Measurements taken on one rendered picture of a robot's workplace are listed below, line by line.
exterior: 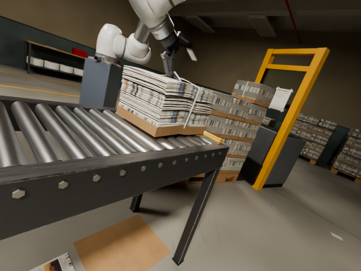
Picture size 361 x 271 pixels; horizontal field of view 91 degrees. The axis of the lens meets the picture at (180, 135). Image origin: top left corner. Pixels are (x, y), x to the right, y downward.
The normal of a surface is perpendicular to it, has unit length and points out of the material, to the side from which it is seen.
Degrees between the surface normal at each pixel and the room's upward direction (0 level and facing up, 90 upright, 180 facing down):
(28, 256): 0
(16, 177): 0
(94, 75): 90
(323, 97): 90
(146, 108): 93
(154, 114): 93
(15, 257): 0
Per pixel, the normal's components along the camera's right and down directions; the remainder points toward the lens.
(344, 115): -0.65, 0.02
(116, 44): 0.47, 0.40
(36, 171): 0.29, -0.92
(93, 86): -0.14, 0.24
